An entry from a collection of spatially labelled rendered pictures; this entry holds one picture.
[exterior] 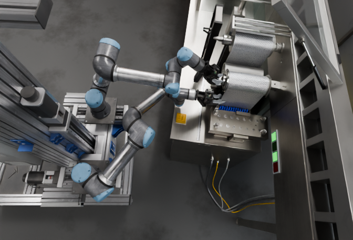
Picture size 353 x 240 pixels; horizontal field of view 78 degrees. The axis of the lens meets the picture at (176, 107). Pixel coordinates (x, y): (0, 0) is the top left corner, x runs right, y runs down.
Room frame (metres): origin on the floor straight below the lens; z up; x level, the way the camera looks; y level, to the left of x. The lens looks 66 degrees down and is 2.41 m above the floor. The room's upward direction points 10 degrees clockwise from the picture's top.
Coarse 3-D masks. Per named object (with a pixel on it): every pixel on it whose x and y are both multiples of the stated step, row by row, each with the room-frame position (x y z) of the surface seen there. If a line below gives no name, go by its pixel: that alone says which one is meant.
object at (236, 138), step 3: (234, 135) 0.50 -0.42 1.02; (237, 135) 0.50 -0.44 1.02; (240, 135) 0.51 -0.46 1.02; (243, 135) 0.51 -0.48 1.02; (231, 138) 0.50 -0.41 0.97; (234, 138) 0.49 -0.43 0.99; (237, 138) 0.49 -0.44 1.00; (240, 138) 0.49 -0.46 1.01; (243, 138) 0.49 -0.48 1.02; (246, 138) 0.50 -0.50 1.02; (234, 141) 0.49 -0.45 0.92; (237, 141) 0.49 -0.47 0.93; (240, 141) 0.49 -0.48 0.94; (243, 141) 0.49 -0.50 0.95
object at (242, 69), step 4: (224, 64) 0.94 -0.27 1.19; (228, 64) 0.91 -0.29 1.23; (232, 64) 0.92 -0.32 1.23; (224, 68) 0.90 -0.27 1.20; (228, 68) 0.88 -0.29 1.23; (232, 68) 0.88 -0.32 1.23; (236, 68) 0.89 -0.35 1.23; (240, 68) 0.89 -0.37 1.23; (244, 68) 0.90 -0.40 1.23; (248, 68) 0.90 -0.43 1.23; (252, 68) 0.91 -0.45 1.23; (256, 68) 0.92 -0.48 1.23; (260, 68) 0.93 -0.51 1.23; (224, 72) 0.85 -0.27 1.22; (244, 72) 0.87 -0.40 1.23; (248, 72) 0.87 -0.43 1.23; (252, 72) 0.88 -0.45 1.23; (256, 72) 0.88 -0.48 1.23; (260, 72) 0.89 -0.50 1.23
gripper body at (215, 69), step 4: (208, 64) 0.74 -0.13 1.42; (212, 64) 0.78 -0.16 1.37; (204, 68) 0.72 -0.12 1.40; (208, 68) 0.73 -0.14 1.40; (212, 68) 0.75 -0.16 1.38; (216, 68) 0.76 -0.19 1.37; (204, 72) 0.73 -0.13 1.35; (208, 72) 0.73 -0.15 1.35; (212, 72) 0.73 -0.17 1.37; (216, 72) 0.75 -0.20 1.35; (204, 76) 0.72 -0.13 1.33; (208, 76) 0.71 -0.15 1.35; (212, 76) 0.73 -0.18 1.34; (216, 76) 0.73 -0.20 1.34
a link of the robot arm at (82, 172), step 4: (76, 164) 0.15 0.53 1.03; (80, 164) 0.15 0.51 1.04; (84, 164) 0.15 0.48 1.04; (88, 164) 0.16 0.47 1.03; (76, 168) 0.12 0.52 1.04; (80, 168) 0.13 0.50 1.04; (84, 168) 0.13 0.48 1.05; (88, 168) 0.14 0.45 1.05; (92, 168) 0.14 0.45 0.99; (72, 172) 0.10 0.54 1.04; (76, 172) 0.10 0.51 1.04; (80, 172) 0.10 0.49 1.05; (84, 172) 0.11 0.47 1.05; (88, 172) 0.11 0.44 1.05; (92, 172) 0.12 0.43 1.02; (96, 172) 0.12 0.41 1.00; (72, 176) 0.08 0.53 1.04; (76, 176) 0.08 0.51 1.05; (80, 176) 0.08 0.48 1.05; (84, 176) 0.09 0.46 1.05; (88, 176) 0.09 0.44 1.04; (92, 176) 0.09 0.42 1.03; (76, 180) 0.06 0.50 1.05; (80, 180) 0.06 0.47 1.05; (84, 180) 0.07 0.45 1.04; (88, 180) 0.07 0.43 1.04; (80, 184) 0.04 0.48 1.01; (84, 184) 0.04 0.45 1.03
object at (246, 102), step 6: (222, 96) 0.71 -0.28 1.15; (228, 96) 0.71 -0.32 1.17; (234, 96) 0.71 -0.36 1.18; (240, 96) 0.71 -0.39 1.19; (246, 96) 0.71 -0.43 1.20; (228, 102) 0.71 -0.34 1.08; (234, 102) 0.71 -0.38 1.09; (240, 102) 0.71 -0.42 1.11; (246, 102) 0.71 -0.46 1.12; (252, 102) 0.71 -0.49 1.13; (246, 108) 0.71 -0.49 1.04
